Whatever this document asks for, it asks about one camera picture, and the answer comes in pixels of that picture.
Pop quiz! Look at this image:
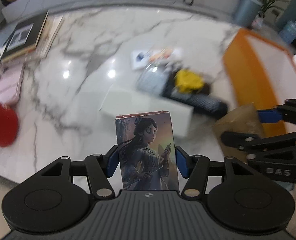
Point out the orange cardboard box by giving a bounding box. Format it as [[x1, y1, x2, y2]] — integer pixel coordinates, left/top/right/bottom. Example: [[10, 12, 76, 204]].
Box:
[[222, 28, 296, 138]]

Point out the clear plastic box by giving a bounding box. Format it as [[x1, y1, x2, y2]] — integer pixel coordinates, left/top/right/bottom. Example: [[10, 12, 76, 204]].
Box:
[[136, 63, 173, 96]]

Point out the water jug bottle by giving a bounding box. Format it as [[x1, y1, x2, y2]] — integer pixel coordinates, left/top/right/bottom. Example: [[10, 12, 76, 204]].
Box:
[[279, 20, 296, 44]]

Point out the illustrated card box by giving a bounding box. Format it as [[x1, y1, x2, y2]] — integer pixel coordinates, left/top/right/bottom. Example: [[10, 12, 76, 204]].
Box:
[[115, 111, 179, 191]]

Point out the white hand cream tube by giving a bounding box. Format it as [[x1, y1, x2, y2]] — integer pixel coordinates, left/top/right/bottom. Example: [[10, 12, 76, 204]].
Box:
[[131, 48, 183, 70]]

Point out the white rectangular case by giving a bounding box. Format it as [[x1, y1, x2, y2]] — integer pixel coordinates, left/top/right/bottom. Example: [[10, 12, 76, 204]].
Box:
[[100, 85, 193, 138]]

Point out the blue-grey trash bin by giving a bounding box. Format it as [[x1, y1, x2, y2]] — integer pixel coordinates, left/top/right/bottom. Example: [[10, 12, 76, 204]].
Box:
[[233, 0, 262, 28]]

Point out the dark blue tube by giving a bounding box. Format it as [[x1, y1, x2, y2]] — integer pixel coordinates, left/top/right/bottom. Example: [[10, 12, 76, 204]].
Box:
[[162, 92, 228, 120]]

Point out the potted plant right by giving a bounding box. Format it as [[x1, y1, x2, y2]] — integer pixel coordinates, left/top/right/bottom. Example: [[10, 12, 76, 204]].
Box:
[[259, 0, 286, 18]]

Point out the pink flat case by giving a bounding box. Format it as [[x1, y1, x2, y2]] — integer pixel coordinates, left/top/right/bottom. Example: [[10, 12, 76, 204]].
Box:
[[0, 64, 24, 106]]

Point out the red mug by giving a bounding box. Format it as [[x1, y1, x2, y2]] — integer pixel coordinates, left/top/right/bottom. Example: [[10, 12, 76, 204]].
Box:
[[0, 103, 19, 147]]

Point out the woven pink bag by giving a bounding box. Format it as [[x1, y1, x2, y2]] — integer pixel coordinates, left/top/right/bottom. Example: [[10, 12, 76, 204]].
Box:
[[251, 14, 264, 30]]

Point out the yellow tape measure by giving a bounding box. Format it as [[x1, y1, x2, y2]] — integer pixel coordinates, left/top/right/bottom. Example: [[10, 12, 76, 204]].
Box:
[[174, 69, 205, 94]]

